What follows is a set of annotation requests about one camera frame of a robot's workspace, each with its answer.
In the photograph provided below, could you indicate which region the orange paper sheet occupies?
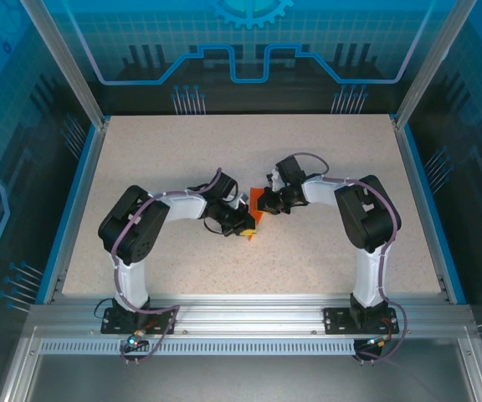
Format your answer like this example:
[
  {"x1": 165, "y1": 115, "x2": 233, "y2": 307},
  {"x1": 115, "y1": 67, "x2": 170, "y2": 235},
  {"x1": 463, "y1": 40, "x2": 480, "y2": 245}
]
[{"x1": 247, "y1": 187, "x2": 270, "y2": 244}]

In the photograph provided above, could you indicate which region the grey metal sheet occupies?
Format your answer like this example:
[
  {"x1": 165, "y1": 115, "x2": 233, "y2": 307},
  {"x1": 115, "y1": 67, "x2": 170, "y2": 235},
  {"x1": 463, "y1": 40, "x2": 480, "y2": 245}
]
[{"x1": 27, "y1": 354, "x2": 476, "y2": 402}]

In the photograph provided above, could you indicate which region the aluminium mounting beam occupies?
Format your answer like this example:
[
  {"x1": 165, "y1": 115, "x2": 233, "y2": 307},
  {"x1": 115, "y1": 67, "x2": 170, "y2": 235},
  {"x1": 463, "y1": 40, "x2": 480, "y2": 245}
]
[{"x1": 27, "y1": 292, "x2": 474, "y2": 341}]

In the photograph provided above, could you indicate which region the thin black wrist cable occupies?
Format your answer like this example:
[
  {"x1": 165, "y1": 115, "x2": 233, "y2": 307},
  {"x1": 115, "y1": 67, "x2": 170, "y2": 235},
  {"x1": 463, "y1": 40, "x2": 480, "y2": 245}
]
[{"x1": 203, "y1": 217, "x2": 229, "y2": 238}]

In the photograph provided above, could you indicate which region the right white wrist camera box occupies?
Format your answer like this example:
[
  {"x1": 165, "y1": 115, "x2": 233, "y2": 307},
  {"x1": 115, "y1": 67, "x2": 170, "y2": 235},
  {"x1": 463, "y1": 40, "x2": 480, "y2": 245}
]
[{"x1": 266, "y1": 167, "x2": 287, "y2": 193}]

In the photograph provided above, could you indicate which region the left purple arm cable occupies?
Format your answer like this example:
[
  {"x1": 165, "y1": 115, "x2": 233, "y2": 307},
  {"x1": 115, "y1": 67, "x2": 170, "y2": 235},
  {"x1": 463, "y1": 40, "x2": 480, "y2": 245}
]
[{"x1": 110, "y1": 167, "x2": 223, "y2": 364}]

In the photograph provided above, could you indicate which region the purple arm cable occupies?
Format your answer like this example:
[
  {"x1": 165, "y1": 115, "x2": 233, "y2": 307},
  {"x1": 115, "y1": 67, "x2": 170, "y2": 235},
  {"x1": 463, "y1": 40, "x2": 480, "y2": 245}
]
[
  {"x1": 289, "y1": 151, "x2": 409, "y2": 365},
  {"x1": 110, "y1": 167, "x2": 223, "y2": 364}
]

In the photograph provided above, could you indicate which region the slotted grey cable duct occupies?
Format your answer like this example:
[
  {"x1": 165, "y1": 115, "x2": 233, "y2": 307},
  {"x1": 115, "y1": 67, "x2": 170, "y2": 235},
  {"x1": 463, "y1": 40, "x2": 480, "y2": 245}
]
[{"x1": 38, "y1": 339, "x2": 362, "y2": 357}]

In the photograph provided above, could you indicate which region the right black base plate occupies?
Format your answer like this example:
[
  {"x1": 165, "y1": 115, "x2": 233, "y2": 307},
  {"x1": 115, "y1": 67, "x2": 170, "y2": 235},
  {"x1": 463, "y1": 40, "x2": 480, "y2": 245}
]
[{"x1": 323, "y1": 307, "x2": 401, "y2": 336}]

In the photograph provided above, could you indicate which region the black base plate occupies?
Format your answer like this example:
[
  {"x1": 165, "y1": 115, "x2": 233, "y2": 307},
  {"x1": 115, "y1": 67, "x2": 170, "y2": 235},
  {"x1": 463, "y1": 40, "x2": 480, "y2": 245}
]
[
  {"x1": 323, "y1": 307, "x2": 401, "y2": 336},
  {"x1": 100, "y1": 307, "x2": 178, "y2": 336}
]

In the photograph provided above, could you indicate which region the right aluminium side rail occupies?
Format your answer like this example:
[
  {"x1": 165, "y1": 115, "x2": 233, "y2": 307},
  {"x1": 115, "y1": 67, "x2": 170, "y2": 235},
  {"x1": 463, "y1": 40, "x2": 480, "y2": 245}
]
[{"x1": 393, "y1": 125, "x2": 468, "y2": 305}]

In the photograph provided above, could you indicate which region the aluminium side rail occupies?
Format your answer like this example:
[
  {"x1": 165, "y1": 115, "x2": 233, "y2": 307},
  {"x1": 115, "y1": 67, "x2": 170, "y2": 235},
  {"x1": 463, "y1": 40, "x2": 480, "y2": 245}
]
[
  {"x1": 393, "y1": 125, "x2": 468, "y2": 305},
  {"x1": 35, "y1": 121, "x2": 110, "y2": 305}
]

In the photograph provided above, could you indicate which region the left aluminium side rail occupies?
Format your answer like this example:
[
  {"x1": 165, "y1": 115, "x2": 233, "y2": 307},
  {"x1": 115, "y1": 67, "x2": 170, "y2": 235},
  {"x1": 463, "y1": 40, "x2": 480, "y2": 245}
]
[{"x1": 35, "y1": 121, "x2": 110, "y2": 305}]

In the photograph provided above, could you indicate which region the cable connector with green light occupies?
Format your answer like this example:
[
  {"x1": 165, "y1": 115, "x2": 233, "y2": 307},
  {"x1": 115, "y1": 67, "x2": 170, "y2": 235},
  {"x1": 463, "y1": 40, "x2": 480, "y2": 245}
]
[{"x1": 124, "y1": 328, "x2": 149, "y2": 352}]

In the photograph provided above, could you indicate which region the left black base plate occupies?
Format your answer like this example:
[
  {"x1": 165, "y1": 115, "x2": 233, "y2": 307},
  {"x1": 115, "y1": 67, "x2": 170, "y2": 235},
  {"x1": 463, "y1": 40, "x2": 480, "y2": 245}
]
[{"x1": 100, "y1": 307, "x2": 178, "y2": 336}]

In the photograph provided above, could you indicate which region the thin black base cable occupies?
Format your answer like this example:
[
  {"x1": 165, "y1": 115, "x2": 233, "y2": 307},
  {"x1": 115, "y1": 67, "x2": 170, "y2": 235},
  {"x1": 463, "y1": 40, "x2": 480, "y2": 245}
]
[{"x1": 93, "y1": 297, "x2": 115, "y2": 323}]

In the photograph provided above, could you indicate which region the cable connector with orange tag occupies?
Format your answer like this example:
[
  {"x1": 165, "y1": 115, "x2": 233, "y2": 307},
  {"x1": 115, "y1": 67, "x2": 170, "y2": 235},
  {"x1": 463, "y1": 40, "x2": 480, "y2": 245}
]
[{"x1": 361, "y1": 334, "x2": 394, "y2": 349}]

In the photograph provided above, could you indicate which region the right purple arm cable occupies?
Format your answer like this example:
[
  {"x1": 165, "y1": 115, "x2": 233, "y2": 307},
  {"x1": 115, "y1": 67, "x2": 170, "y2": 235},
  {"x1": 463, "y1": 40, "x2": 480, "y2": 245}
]
[{"x1": 289, "y1": 151, "x2": 409, "y2": 365}]

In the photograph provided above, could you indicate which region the right aluminium frame post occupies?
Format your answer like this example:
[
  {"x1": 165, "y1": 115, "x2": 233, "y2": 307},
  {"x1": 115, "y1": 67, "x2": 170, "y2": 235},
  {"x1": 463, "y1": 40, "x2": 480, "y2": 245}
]
[{"x1": 391, "y1": 0, "x2": 479, "y2": 130}]

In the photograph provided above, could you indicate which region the aluminium frame post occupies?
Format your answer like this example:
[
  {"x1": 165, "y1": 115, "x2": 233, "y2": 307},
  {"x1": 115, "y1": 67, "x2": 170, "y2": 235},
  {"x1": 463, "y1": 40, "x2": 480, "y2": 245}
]
[
  {"x1": 391, "y1": 0, "x2": 479, "y2": 130},
  {"x1": 18, "y1": 0, "x2": 112, "y2": 129}
]

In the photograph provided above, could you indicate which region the left aluminium frame post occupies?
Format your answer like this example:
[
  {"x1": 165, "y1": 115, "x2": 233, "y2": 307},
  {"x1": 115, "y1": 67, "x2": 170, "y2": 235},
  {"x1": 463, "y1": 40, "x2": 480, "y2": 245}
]
[{"x1": 18, "y1": 0, "x2": 112, "y2": 129}]

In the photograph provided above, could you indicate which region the aluminium lower frame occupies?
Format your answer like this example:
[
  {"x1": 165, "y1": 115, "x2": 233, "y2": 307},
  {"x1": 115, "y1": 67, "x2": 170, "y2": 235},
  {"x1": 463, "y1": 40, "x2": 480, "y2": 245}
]
[{"x1": 0, "y1": 325, "x2": 482, "y2": 402}]

